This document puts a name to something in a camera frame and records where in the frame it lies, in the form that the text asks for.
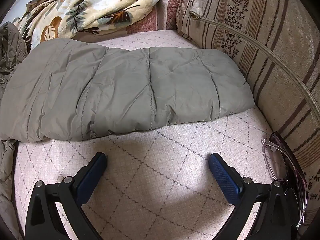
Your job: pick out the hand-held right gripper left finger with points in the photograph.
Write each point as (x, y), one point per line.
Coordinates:
(91, 177)

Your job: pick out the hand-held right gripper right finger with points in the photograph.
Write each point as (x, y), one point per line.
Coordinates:
(225, 180)

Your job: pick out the grey quilted jacket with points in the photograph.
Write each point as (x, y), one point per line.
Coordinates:
(125, 92)

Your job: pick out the pink diamond pattern mat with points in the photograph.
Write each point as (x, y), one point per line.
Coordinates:
(160, 180)

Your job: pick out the beige striped cushion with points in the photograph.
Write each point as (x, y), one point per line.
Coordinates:
(262, 30)

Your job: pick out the leaf print fleece blanket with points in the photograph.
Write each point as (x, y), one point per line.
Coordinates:
(87, 5)

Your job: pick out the purple frame eyeglasses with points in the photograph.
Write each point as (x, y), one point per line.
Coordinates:
(297, 170)

